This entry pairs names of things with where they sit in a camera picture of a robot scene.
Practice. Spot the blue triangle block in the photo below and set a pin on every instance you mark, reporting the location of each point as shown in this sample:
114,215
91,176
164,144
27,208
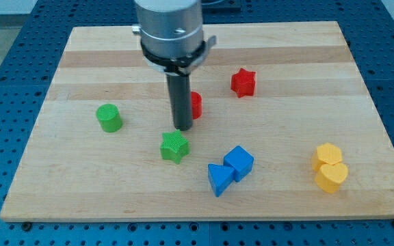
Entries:
220,177

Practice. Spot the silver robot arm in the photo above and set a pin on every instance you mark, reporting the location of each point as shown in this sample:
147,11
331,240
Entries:
172,41

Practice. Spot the green cylinder block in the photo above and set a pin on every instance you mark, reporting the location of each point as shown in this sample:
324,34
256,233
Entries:
108,117

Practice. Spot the blue cube block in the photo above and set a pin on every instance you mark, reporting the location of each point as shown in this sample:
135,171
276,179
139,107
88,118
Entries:
240,160

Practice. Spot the red cylinder block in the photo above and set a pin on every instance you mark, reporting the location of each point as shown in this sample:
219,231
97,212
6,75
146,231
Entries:
196,100

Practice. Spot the red star block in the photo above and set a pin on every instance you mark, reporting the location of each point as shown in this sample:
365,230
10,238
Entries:
243,83

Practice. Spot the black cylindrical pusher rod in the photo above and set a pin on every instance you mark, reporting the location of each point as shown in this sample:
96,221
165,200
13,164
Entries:
180,100

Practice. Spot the green star block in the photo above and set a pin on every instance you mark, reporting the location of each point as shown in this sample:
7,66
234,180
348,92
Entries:
174,146

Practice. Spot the wooden board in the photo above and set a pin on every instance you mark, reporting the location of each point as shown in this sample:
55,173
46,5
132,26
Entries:
308,92

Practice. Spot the yellow hexagon block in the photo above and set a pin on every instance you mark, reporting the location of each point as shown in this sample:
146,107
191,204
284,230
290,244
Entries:
326,153

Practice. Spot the yellow heart block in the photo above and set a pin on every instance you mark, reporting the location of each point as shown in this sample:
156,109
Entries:
329,178

